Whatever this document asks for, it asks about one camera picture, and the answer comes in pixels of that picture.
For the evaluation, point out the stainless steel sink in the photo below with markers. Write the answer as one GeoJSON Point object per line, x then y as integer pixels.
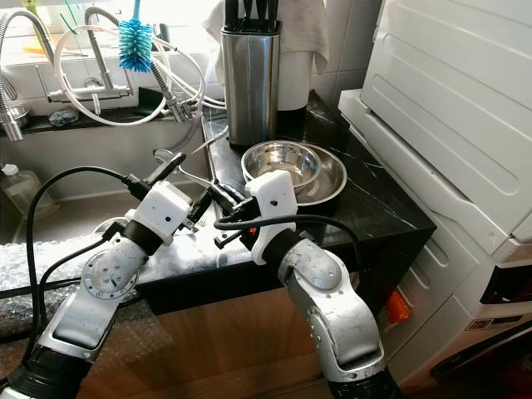
{"type": "Point", "coordinates": [75, 199]}

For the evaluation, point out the dark scrub pad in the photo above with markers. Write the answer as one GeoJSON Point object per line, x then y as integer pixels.
{"type": "Point", "coordinates": [63, 117]}

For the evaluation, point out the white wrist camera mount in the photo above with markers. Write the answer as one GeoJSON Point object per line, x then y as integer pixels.
{"type": "Point", "coordinates": [166, 208]}
{"type": "Point", "coordinates": [273, 195]}

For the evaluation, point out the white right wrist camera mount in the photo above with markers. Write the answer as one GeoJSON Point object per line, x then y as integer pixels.
{"type": "Point", "coordinates": [273, 195]}

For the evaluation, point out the white washing machine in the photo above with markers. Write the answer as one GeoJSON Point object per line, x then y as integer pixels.
{"type": "Point", "coordinates": [449, 332]}

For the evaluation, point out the clear plastic bottle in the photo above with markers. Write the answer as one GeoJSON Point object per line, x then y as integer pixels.
{"type": "Point", "coordinates": [21, 193]}

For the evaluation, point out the white cloth towel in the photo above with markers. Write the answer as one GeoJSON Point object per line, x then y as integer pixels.
{"type": "Point", "coordinates": [303, 33]}

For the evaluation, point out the black sponge holder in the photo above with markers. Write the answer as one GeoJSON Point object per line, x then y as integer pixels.
{"type": "Point", "coordinates": [151, 101]}

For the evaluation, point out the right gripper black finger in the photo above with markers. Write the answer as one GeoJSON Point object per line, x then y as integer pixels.
{"type": "Point", "coordinates": [229, 195]}
{"type": "Point", "coordinates": [225, 243]}

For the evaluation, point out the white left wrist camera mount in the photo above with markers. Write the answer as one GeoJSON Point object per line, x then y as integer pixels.
{"type": "Point", "coordinates": [166, 208]}

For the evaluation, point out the chrome gooseneck tap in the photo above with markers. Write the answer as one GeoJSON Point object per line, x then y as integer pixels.
{"type": "Point", "coordinates": [97, 62]}

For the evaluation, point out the stainless steel bowl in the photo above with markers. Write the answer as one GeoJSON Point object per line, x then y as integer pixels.
{"type": "Point", "coordinates": [287, 158]}

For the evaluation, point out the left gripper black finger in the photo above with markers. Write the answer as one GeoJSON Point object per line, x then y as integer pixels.
{"type": "Point", "coordinates": [199, 214]}
{"type": "Point", "coordinates": [168, 170]}

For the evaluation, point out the stainless steel knife block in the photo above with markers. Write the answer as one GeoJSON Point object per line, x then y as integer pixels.
{"type": "Point", "coordinates": [251, 91]}

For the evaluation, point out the wooden base cabinet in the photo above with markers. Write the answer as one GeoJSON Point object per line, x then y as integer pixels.
{"type": "Point", "coordinates": [216, 349]}

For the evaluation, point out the clear bubble wrap sheet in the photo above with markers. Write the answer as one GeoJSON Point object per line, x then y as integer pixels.
{"type": "Point", "coordinates": [8, 278]}

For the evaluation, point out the white countertop dish appliance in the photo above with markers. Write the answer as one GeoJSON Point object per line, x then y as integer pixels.
{"type": "Point", "coordinates": [449, 91]}

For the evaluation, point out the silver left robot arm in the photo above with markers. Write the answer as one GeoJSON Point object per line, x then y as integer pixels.
{"type": "Point", "coordinates": [108, 274]}

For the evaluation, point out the shallow stainless steel plate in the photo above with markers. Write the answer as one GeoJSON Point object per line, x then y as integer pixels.
{"type": "Point", "coordinates": [332, 179]}

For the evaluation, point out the blue bottle brush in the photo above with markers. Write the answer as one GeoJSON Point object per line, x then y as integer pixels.
{"type": "Point", "coordinates": [135, 46]}

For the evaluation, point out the small orange object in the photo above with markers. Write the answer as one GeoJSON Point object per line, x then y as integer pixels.
{"type": "Point", "coordinates": [399, 307]}

